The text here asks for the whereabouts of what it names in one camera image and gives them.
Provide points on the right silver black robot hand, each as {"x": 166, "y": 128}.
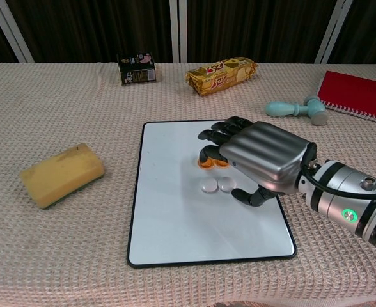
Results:
{"x": 268, "y": 156}

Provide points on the round orange magnet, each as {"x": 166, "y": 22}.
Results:
{"x": 208, "y": 165}
{"x": 222, "y": 164}

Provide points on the round clear white magnet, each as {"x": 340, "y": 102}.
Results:
{"x": 209, "y": 186}
{"x": 226, "y": 184}

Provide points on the teal toy hammer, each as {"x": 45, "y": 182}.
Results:
{"x": 280, "y": 108}

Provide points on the yellow biscuit packet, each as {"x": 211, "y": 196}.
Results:
{"x": 221, "y": 76}

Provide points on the red spiral notebook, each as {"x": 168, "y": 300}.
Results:
{"x": 357, "y": 91}

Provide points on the small black printed box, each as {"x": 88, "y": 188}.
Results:
{"x": 137, "y": 69}

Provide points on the pink waffle tablecloth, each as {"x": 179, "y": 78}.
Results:
{"x": 79, "y": 240}

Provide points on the yellow sponge with green pad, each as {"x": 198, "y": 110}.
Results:
{"x": 61, "y": 174}

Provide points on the dark curtain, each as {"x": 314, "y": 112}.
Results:
{"x": 79, "y": 28}

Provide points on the white magnetic board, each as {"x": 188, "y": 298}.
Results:
{"x": 191, "y": 224}

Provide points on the slanted white frame post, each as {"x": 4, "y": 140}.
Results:
{"x": 332, "y": 32}
{"x": 11, "y": 32}

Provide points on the upright white frame post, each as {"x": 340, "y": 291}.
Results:
{"x": 183, "y": 32}
{"x": 174, "y": 32}

